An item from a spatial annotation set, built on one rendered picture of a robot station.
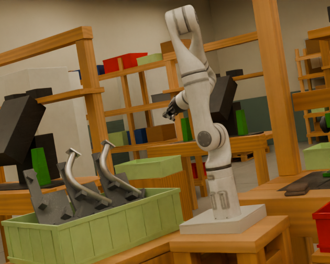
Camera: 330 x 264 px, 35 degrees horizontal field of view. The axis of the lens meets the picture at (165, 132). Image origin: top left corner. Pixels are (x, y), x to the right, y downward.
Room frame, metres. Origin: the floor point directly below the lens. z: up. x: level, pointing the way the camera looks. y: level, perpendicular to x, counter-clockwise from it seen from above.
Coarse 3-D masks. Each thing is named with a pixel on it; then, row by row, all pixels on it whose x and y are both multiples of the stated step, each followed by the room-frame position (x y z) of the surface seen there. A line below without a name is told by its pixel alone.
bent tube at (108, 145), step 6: (102, 144) 2.36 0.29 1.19; (108, 144) 2.34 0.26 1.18; (102, 150) 2.32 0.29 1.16; (108, 150) 2.33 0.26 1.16; (102, 156) 2.30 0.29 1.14; (102, 162) 2.28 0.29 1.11; (102, 168) 2.28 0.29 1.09; (108, 174) 2.27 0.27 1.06; (114, 180) 2.28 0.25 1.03; (120, 180) 2.30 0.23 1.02; (120, 186) 2.31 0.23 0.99; (126, 186) 2.31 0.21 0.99; (132, 186) 2.34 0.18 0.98; (138, 192) 2.35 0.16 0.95
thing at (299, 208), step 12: (252, 192) 2.18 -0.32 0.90; (264, 192) 2.13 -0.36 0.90; (276, 192) 2.09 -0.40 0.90; (312, 192) 1.98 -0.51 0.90; (324, 192) 1.94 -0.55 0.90; (240, 204) 2.07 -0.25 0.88; (252, 204) 2.04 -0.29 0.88; (276, 204) 1.98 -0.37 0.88; (288, 204) 1.95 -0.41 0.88; (300, 204) 1.92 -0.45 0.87; (312, 204) 1.89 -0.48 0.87; (324, 204) 1.87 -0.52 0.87; (300, 216) 1.93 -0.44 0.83; (300, 228) 1.93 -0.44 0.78; (312, 228) 1.90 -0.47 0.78
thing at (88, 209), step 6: (60, 168) 2.22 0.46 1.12; (66, 180) 2.20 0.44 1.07; (66, 186) 2.20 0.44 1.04; (90, 186) 2.27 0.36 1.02; (72, 192) 2.19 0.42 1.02; (72, 198) 2.18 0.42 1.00; (84, 198) 2.22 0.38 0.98; (90, 198) 2.24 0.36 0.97; (72, 204) 2.18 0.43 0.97; (78, 204) 2.18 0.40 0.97; (84, 204) 2.20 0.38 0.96; (90, 204) 2.22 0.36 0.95; (84, 210) 2.19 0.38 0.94; (90, 210) 2.21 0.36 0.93; (96, 210) 2.23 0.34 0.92; (102, 210) 2.18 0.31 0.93; (84, 216) 2.17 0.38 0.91
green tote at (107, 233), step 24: (168, 192) 2.18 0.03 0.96; (24, 216) 2.16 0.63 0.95; (96, 216) 1.92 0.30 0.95; (120, 216) 2.00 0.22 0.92; (144, 216) 2.07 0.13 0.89; (168, 216) 2.17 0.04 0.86; (24, 240) 1.99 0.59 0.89; (48, 240) 1.86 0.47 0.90; (72, 240) 1.84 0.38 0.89; (96, 240) 1.91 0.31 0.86; (120, 240) 1.99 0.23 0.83; (144, 240) 2.06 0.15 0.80
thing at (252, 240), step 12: (276, 216) 1.90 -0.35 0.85; (288, 216) 1.88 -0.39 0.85; (252, 228) 1.78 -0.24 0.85; (264, 228) 1.75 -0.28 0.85; (276, 228) 1.77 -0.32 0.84; (180, 240) 1.77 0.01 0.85; (192, 240) 1.75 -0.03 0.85; (204, 240) 1.72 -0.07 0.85; (216, 240) 1.70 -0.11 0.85; (228, 240) 1.67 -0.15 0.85; (240, 240) 1.65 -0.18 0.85; (252, 240) 1.63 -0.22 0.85; (264, 240) 1.68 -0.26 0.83; (228, 252) 1.67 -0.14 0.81; (240, 252) 1.65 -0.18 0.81; (252, 252) 1.63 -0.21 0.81
